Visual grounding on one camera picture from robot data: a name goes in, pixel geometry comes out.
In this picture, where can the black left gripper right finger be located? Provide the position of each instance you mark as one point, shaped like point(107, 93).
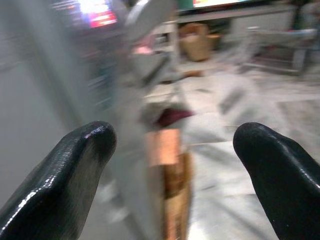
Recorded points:
point(282, 180)

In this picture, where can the bright display screen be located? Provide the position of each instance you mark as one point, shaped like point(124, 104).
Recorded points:
point(100, 12)

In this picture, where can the maroon cloth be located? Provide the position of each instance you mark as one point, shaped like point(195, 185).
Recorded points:
point(172, 117)

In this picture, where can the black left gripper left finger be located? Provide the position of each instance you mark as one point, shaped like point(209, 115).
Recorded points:
point(62, 175)

